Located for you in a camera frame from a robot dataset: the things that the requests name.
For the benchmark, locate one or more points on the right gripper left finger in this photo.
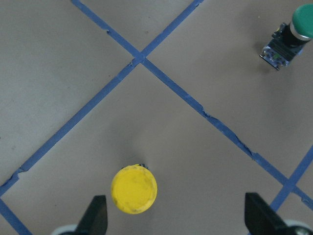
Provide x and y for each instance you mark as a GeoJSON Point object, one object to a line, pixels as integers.
{"type": "Point", "coordinates": [95, 218]}

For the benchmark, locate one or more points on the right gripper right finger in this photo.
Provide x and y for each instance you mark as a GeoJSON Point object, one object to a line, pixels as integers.
{"type": "Point", "coordinates": [260, 219]}

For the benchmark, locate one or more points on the yellow push button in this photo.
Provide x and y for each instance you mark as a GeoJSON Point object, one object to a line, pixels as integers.
{"type": "Point", "coordinates": [134, 189]}

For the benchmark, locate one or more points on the green push button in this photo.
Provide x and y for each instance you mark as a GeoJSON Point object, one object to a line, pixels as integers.
{"type": "Point", "coordinates": [289, 40]}

